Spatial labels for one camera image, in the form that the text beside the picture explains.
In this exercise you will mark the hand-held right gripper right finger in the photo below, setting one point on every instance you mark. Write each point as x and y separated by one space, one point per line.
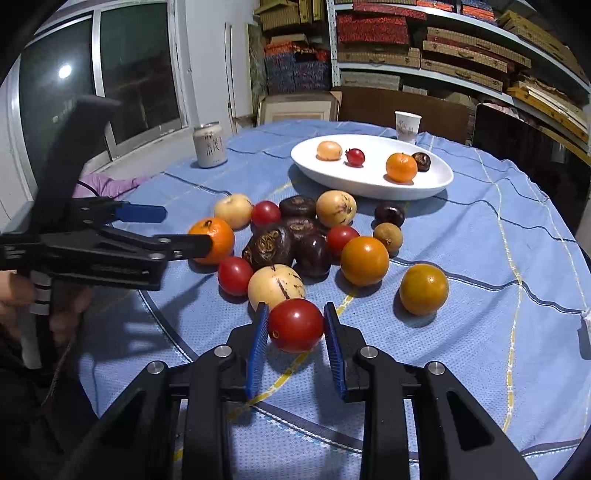
333 350

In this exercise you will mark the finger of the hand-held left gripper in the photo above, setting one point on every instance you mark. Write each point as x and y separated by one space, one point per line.
143 213
189 247

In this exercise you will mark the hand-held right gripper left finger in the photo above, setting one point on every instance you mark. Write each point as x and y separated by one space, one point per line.
258 350

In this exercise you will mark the orange mandarin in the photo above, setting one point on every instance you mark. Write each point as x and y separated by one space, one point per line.
222 240
401 167

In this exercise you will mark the pale yellow round fruit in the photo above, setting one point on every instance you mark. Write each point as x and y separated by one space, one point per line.
233 211
329 150

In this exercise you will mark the pale yellow striped melon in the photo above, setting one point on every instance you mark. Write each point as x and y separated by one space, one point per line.
272 286

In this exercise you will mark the dark purple fruit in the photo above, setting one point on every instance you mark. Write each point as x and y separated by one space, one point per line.
313 256
298 206
300 227
268 247

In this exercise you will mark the orange tomato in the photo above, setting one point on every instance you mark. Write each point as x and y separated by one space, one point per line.
364 261

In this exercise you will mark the yellow-orange tomato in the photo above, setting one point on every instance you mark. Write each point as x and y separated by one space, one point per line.
424 289

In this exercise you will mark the white oval plate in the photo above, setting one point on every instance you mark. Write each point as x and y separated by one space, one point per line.
360 180

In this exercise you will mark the person's left forearm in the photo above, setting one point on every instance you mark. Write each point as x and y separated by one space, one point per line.
27 415

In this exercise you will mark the person's left hand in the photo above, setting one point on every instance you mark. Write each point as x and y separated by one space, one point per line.
14 300

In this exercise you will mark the purple cloth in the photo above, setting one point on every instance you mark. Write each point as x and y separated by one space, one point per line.
108 184

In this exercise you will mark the white beverage can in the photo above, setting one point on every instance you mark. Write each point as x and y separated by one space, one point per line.
210 145

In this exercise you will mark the white framed window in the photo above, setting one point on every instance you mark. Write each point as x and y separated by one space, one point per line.
134 64

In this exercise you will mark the yellow spotted fruit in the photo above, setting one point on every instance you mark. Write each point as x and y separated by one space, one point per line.
336 208

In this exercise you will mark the dark red plum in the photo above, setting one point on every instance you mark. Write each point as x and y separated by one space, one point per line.
389 213

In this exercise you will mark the blue checked tablecloth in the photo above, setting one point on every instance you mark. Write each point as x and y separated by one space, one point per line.
461 254

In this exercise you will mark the white narrow board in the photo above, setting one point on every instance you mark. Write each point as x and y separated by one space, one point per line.
229 69

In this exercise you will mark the beige framed board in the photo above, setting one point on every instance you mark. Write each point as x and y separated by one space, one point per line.
298 110

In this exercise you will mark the small red tomato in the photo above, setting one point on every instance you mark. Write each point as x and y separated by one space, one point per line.
355 157

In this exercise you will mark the green marbled panel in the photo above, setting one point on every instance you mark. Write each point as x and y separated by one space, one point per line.
257 60

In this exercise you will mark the stack of blue patterned boxes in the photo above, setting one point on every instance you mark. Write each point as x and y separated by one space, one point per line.
295 69

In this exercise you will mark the dark brown round fruit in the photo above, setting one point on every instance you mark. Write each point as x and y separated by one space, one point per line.
422 161

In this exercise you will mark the white paper cup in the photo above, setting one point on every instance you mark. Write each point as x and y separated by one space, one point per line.
408 127

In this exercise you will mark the stack of olive woven boxes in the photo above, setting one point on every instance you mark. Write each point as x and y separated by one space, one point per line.
284 16

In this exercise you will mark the white metal shelf rack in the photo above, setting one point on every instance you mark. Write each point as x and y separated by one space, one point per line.
332 46

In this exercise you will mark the brown wooden chair back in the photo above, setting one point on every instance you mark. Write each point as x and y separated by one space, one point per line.
401 108

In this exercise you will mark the black chair back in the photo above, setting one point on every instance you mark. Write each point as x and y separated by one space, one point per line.
531 147

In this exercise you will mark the stack of red patterned boxes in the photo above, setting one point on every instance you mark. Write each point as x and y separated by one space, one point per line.
371 27

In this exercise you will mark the stack of tan woven boxes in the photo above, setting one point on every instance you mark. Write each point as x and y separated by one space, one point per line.
461 57

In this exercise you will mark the stack of yellow wooden boxes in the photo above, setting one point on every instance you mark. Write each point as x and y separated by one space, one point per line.
545 99

